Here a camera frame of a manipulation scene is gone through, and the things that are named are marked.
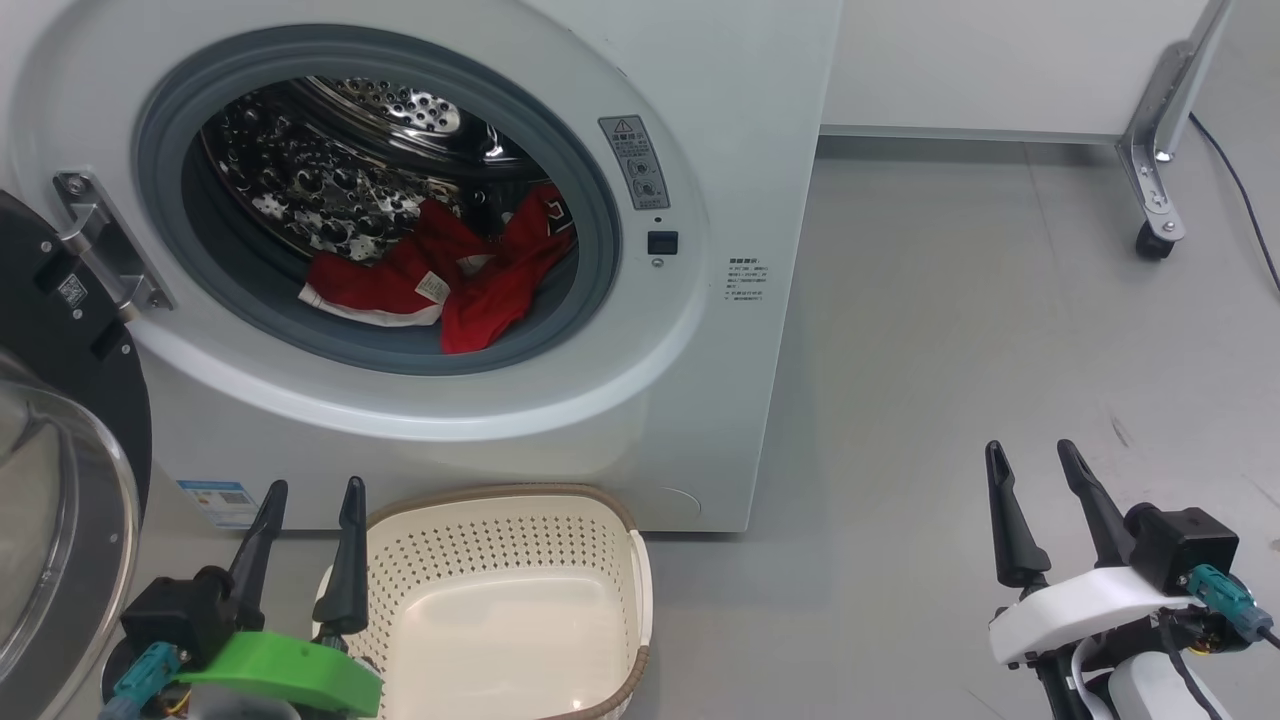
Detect white partition board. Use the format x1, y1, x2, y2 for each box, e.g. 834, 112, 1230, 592
820, 0, 1216, 143

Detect black round glass washer door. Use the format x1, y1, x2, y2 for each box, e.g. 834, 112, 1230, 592
0, 190, 153, 720

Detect teal left camera cable connector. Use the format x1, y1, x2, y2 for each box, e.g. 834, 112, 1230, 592
100, 643, 183, 720

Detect blue energy label sticker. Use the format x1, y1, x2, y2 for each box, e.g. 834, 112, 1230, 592
178, 480, 264, 530

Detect metal leg with caster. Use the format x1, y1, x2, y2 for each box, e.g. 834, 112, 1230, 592
1116, 0, 1234, 262

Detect white washing machine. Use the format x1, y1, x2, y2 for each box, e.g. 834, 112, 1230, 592
0, 0, 845, 534

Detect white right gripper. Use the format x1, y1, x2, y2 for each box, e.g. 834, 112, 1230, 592
984, 439, 1202, 667

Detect teal right camera cable connector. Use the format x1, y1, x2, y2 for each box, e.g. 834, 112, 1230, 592
1187, 564, 1280, 651

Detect grey warning label sticker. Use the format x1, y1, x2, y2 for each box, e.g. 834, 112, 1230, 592
598, 114, 672, 212

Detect braided black right arm cable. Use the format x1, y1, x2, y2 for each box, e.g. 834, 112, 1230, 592
1157, 610, 1227, 720

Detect cream perforated laundry basket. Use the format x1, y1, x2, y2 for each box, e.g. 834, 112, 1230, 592
314, 484, 654, 720

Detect black floor cable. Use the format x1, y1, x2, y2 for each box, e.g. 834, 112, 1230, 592
1188, 112, 1280, 297

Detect red garment with white trim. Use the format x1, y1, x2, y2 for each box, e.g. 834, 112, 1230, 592
298, 183, 579, 356

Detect teal camera cable connector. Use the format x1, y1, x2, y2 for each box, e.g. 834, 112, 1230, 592
100, 643, 183, 720
1187, 564, 1280, 651

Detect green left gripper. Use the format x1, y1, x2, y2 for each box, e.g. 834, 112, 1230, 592
175, 477, 385, 720

